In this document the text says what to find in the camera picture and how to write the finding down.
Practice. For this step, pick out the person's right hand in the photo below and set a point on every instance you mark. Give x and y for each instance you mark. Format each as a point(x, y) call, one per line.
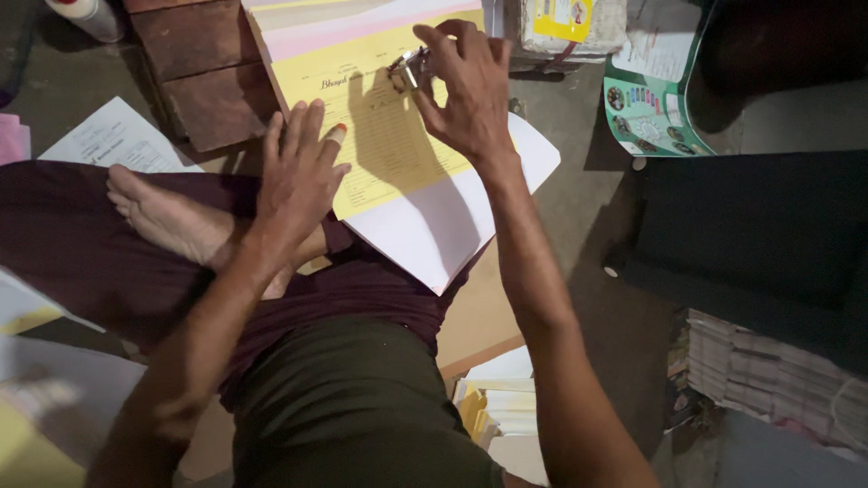
point(475, 101)

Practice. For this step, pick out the person's left hand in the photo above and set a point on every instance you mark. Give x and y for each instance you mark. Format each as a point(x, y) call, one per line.
point(295, 183)

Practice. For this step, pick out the metal numbering stamp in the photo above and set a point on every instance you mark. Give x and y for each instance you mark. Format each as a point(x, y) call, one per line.
point(410, 68)

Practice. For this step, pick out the yellow printed form sheet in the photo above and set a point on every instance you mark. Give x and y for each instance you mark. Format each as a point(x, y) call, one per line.
point(380, 135)

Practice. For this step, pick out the white finger tape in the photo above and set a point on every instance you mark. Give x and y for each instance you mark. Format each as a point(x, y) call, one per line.
point(335, 137)

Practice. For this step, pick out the yellow label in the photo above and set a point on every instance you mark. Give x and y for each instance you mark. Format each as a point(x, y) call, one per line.
point(563, 17)

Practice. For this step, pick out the person's bare foot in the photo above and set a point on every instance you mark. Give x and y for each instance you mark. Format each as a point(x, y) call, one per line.
point(176, 220)

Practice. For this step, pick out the white paper pad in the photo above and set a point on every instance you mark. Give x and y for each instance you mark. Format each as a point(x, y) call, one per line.
point(441, 223)

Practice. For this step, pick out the wrapped white paper bundle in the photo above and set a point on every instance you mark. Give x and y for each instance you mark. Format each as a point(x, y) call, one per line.
point(603, 30)

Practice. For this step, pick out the brown wooden block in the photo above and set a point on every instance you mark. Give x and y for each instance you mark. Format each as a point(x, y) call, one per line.
point(203, 68)

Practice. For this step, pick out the pink paper sheet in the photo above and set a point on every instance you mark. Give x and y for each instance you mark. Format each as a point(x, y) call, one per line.
point(339, 30)

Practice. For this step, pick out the green printed poster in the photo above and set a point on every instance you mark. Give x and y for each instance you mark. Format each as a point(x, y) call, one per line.
point(644, 122)

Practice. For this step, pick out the white printed paper sheet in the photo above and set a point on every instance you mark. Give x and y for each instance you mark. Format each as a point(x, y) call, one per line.
point(115, 139)

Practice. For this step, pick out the white leaflet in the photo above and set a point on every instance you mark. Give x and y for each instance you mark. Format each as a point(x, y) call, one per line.
point(654, 54)

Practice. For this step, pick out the person's maroon trousers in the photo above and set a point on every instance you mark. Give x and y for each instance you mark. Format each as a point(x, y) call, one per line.
point(81, 244)

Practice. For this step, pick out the person's dark green shirt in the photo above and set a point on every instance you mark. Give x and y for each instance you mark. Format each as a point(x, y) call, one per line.
point(352, 406)

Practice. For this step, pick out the white plastic bottle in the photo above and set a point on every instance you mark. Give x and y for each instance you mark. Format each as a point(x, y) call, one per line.
point(91, 15)

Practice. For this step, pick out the pink paper stack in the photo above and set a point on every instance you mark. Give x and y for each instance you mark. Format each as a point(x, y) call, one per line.
point(12, 139)

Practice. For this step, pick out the black cloth cover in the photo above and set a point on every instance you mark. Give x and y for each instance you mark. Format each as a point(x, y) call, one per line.
point(746, 230)

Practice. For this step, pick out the stack of yellow white booklets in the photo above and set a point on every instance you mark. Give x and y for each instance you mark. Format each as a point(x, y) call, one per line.
point(498, 410)

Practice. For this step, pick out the heap of loose papers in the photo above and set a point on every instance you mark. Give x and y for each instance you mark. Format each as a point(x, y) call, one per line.
point(47, 406)

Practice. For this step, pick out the stack of tied paper bundles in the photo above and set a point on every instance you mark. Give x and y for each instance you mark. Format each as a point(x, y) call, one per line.
point(766, 379)

